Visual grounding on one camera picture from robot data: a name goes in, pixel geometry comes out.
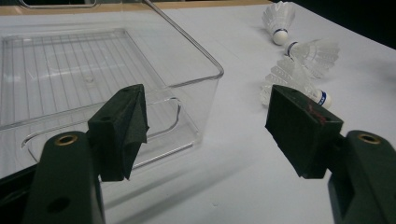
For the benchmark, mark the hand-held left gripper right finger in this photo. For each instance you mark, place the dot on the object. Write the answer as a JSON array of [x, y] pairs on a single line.
[[299, 133]]

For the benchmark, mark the clear plastic storage box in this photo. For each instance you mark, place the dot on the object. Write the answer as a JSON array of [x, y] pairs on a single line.
[[62, 71]]

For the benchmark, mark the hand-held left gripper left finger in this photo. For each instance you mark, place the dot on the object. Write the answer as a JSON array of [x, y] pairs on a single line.
[[115, 130]]

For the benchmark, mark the white feather shuttlecock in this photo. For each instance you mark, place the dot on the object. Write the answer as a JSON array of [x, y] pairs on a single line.
[[314, 51], [278, 18], [289, 74]]

